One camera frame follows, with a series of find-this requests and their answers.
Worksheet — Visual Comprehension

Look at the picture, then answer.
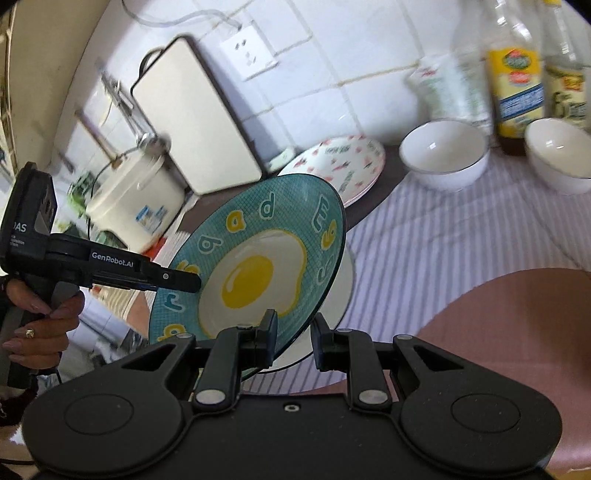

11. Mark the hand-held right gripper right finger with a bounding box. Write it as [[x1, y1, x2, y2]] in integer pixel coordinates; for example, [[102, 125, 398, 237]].
[[310, 313, 468, 411]]

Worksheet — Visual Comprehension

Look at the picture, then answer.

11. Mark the metal utensil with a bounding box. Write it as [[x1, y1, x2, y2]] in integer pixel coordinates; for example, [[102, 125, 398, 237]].
[[100, 73, 145, 139]]

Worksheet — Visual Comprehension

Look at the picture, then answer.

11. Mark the white bowl with dark rim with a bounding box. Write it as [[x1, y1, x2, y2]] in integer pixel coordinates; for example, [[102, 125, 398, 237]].
[[523, 117, 591, 195], [399, 119, 491, 193]]

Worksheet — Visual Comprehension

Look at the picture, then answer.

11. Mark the grey wall cable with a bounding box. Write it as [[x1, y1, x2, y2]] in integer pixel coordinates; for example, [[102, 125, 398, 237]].
[[121, 0, 243, 29]]

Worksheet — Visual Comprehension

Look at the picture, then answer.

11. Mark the white wall socket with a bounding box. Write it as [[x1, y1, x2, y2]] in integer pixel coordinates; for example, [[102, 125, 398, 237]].
[[219, 25, 280, 82]]

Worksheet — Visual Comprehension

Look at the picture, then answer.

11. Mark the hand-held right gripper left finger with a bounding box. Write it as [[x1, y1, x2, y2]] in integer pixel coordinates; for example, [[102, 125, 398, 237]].
[[121, 309, 279, 411]]

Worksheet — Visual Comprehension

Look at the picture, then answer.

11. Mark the cream rice cooker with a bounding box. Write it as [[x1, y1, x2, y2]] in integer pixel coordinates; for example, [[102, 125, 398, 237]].
[[85, 134, 186, 256]]

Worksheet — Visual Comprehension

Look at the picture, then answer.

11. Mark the person's left hand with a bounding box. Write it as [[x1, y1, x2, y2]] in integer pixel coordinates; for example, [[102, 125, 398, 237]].
[[1, 278, 86, 371]]

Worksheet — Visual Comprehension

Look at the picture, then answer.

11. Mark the plain white plate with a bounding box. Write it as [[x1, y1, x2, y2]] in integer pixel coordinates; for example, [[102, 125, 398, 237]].
[[252, 247, 357, 381]]

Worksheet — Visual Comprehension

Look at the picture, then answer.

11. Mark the clear bottle with yellow cap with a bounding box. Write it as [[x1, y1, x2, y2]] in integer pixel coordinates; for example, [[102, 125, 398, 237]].
[[542, 0, 591, 124]]

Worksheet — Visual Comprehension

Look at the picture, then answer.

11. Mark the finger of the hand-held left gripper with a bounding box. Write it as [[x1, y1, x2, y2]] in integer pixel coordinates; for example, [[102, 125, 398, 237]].
[[88, 247, 203, 294]]

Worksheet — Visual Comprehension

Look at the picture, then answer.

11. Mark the white cutting board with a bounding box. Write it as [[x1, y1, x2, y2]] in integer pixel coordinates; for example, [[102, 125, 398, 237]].
[[131, 35, 265, 195]]

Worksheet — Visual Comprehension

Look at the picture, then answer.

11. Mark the teal fried egg plate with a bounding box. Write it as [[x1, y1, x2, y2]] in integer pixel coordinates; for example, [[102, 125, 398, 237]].
[[148, 173, 347, 365]]

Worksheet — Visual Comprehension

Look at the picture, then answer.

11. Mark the yellow label oil bottle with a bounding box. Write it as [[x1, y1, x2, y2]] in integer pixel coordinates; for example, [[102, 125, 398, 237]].
[[484, 0, 546, 156]]

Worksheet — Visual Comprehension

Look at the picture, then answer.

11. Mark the striped tablecloth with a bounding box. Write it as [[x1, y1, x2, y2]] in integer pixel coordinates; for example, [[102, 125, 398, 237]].
[[139, 138, 591, 480]]

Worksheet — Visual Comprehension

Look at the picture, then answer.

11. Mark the pale green tray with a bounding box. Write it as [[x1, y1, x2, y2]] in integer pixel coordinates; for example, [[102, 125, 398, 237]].
[[267, 147, 297, 171]]

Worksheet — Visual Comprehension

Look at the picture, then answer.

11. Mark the white plate with pink pattern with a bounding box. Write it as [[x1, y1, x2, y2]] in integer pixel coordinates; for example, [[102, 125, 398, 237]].
[[276, 135, 387, 208]]

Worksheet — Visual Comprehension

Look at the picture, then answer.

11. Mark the white plastic bag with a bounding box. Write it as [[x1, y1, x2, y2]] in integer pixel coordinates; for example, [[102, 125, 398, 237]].
[[405, 54, 483, 134]]

